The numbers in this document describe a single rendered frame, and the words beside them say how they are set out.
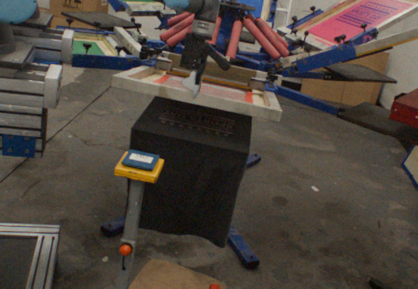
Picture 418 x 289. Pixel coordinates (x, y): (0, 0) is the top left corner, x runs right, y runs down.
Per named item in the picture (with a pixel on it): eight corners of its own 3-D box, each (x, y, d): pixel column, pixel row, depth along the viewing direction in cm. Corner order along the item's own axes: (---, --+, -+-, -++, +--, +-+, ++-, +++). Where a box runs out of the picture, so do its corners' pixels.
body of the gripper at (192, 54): (181, 66, 162) (188, 31, 159) (206, 72, 162) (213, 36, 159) (178, 68, 155) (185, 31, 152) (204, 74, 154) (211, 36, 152)
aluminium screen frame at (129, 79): (279, 122, 158) (282, 111, 157) (110, 86, 160) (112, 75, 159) (269, 92, 234) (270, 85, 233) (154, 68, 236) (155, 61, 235)
